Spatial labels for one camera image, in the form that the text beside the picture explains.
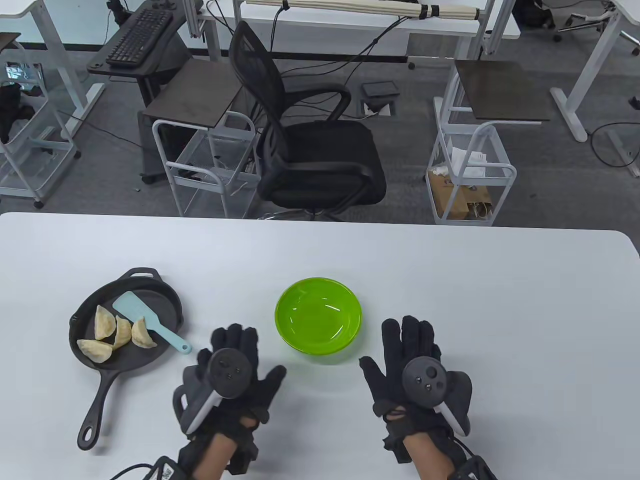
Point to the person's left hand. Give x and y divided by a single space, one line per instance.
250 395

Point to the person's right hand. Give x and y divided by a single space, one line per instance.
395 350

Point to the green plastic bowl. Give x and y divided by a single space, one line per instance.
317 315

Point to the pale fried dumpling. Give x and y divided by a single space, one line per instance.
121 332
95 350
142 335
104 322

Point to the black cast iron frying pan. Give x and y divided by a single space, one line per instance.
160 300

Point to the light blue dessert spatula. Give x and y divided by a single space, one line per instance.
135 307

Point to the person's left forearm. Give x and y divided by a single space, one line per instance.
212 455

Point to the person's right forearm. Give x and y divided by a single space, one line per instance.
427 457

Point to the black and white left controller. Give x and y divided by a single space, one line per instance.
230 372

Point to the black and white controller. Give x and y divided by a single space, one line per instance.
425 377
230 372

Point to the black and white right controller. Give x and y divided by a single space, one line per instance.
425 377

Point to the black left wrist device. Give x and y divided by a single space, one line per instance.
167 469

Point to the black wrist device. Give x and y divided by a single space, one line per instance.
167 469
475 467

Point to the black right wrist device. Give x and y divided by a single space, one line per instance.
475 467

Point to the brown paper bag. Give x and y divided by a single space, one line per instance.
450 195

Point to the white papers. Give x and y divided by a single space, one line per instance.
467 160

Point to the black mesh office chair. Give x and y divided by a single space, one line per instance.
320 150

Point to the floor socket box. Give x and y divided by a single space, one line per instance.
378 107

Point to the dark brown side table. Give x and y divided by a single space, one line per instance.
500 90

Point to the white cart left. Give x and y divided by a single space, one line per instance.
195 92

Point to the white desk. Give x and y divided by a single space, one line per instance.
350 27
595 60
20 7

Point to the dark keyboard stand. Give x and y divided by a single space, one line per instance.
172 55

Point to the black bag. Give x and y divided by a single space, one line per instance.
532 12

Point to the black cloth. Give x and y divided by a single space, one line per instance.
10 110

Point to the black keyboard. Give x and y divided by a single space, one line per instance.
140 37

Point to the office chair wheel base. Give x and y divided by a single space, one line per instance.
582 20

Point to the aluminium frame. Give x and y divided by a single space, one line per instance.
194 20

